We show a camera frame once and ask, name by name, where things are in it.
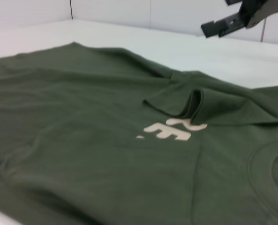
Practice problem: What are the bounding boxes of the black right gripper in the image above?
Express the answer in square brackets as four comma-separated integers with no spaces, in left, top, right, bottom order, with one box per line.
[200,0,278,38]

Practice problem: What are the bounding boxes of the dark green FREE t-shirt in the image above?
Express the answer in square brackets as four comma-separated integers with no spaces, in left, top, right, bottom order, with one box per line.
[0,41,278,225]

